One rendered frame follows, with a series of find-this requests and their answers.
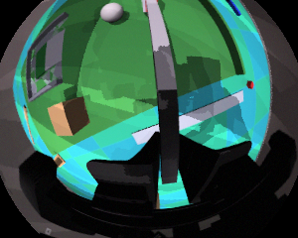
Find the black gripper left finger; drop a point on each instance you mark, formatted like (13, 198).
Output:
(142, 170)

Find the white golf ball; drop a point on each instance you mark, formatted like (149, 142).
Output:
(111, 12)

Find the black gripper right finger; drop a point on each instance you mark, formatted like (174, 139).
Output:
(198, 164)

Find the brown box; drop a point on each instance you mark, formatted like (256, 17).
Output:
(69, 117)

